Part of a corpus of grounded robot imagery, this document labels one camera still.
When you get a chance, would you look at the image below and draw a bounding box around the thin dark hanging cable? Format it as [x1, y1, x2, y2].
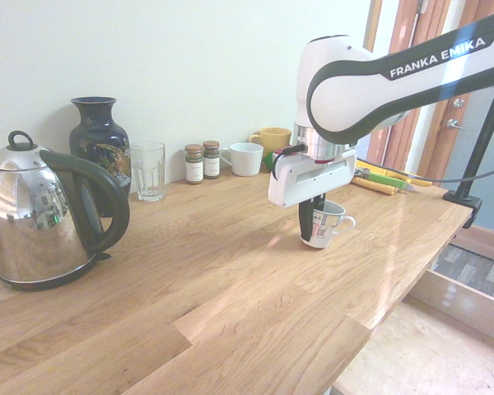
[353, 158, 494, 184]

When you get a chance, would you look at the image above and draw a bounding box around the black camera stand pole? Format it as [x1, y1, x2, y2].
[455, 84, 494, 195]

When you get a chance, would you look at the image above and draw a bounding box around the plain white mug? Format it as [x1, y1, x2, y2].
[218, 142, 265, 177]

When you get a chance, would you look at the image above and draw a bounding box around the dark blue painted vase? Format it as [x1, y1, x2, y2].
[68, 96, 132, 218]

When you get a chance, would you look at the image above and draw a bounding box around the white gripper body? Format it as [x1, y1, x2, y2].
[268, 144, 358, 209]

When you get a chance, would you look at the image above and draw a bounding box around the orange wooden door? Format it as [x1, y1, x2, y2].
[366, 0, 454, 172]

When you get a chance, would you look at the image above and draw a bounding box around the black stand table clamp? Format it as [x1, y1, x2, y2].
[443, 188, 483, 230]

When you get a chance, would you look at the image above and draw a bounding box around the yellow dish cloth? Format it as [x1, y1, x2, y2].
[351, 173, 399, 197]

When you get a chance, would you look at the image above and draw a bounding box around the green handled can opener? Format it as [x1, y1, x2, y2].
[353, 165, 416, 193]

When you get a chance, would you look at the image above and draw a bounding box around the open wooden drawer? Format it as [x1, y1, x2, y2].
[409, 242, 494, 343]

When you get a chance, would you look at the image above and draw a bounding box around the spice jar copper lid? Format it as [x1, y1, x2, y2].
[202, 140, 221, 180]
[184, 143, 204, 185]

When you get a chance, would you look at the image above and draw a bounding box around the yellow mug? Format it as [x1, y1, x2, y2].
[247, 127, 293, 156]

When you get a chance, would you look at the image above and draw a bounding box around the clear drinking glass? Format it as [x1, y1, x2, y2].
[129, 141, 166, 202]

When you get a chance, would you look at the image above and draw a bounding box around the stainless steel electric kettle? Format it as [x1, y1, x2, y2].
[0, 130, 131, 292]

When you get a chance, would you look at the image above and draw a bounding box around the light wooden door jamb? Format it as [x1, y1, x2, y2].
[356, 0, 384, 160]

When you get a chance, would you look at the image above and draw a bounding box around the white patterned mug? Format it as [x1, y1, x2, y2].
[300, 200, 357, 250]

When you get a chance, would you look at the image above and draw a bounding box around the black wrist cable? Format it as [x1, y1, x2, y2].
[272, 143, 309, 181]

